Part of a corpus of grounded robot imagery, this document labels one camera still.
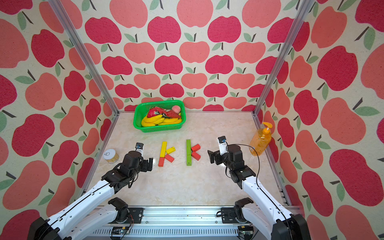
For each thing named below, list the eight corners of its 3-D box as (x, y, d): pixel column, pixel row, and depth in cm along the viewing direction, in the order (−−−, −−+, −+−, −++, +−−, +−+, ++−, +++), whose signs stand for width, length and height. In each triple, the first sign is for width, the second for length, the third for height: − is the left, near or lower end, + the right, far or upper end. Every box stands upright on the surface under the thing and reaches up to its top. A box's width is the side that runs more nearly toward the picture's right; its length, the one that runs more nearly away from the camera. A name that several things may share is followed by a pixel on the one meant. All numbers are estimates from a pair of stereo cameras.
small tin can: (105, 163, 95) (101, 158, 90) (109, 153, 100) (105, 148, 95) (117, 163, 95) (113, 158, 90) (120, 153, 100) (117, 148, 95)
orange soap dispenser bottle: (247, 155, 101) (262, 130, 79) (248, 147, 105) (264, 121, 83) (258, 159, 99) (277, 135, 77) (259, 151, 103) (278, 125, 81)
